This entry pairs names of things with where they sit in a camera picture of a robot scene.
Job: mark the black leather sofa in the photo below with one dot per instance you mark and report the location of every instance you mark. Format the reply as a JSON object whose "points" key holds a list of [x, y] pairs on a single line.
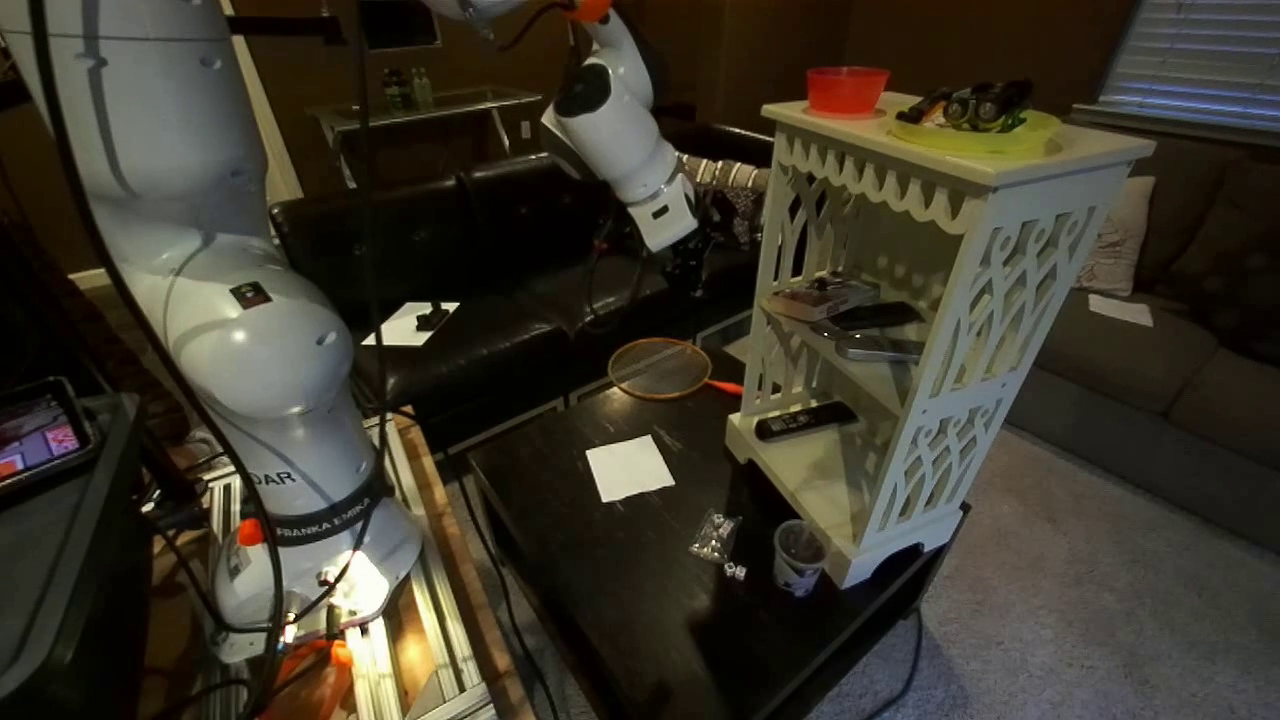
{"points": [[500, 240]]}

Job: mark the black binoculars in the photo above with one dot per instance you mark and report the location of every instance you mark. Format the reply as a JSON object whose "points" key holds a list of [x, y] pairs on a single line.
{"points": [[990, 105]]}

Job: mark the small black object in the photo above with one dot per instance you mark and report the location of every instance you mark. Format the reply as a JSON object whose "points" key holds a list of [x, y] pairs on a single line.
{"points": [[433, 318]]}

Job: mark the grey sofa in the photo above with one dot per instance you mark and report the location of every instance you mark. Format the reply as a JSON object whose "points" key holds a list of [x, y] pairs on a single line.
{"points": [[1150, 380]]}

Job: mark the orange clamp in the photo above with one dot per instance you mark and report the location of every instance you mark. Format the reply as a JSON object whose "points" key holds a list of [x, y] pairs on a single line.
{"points": [[310, 680]]}

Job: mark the light patterned cushion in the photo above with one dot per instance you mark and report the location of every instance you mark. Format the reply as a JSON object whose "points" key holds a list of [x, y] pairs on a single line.
{"points": [[1120, 245]]}

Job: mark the window with blinds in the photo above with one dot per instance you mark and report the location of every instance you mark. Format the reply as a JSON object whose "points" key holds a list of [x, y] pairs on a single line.
{"points": [[1200, 60]]}

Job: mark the clear bag of small pieces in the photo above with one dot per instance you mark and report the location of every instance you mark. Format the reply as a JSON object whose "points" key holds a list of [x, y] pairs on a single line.
{"points": [[715, 536]]}

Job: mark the black case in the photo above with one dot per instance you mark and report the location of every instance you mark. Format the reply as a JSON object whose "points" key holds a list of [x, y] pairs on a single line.
{"points": [[60, 580]]}

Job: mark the black marker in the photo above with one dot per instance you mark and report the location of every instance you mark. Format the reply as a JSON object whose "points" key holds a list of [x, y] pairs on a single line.
{"points": [[925, 105]]}

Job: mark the white fretwork shelf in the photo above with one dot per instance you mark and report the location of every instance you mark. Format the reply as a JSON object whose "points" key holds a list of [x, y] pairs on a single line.
{"points": [[1000, 300]]}

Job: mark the white sheet of paper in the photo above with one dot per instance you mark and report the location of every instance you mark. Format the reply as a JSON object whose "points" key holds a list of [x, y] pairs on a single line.
{"points": [[1120, 310], [395, 328], [630, 468]]}

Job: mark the small white dice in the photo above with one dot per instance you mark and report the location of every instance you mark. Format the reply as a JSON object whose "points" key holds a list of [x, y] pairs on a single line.
{"points": [[736, 571]]}

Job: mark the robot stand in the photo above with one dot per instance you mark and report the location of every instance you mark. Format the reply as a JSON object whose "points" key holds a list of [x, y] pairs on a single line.
{"points": [[425, 640]]}

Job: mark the patterned blanket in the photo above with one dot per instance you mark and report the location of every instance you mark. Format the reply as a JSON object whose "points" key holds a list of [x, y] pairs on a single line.
{"points": [[735, 185]]}

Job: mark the yellow-green plate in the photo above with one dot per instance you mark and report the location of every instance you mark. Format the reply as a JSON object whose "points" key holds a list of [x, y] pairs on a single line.
{"points": [[1040, 130]]}

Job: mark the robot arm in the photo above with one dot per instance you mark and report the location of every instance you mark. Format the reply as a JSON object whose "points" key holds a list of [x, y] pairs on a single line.
{"points": [[200, 300]]}

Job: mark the orange bowl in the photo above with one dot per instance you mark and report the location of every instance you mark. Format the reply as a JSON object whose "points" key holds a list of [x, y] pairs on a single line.
{"points": [[846, 90]]}

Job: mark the group of bottles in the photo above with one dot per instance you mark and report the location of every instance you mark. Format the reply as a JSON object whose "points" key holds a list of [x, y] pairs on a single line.
{"points": [[408, 90]]}

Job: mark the tablet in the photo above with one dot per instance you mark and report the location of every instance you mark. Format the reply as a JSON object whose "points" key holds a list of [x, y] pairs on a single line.
{"points": [[40, 435]]}

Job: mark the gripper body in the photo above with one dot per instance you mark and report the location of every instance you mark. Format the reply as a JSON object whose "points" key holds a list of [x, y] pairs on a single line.
{"points": [[688, 268]]}

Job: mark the glass console table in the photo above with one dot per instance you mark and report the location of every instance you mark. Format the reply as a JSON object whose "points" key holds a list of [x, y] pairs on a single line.
{"points": [[440, 105]]}

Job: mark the orange-rimmed mesh racket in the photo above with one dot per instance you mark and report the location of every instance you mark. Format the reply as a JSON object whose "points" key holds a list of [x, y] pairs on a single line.
{"points": [[660, 368]]}

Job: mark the white paper cup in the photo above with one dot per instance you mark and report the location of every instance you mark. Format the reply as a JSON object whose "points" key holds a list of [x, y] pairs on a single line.
{"points": [[798, 560]]}

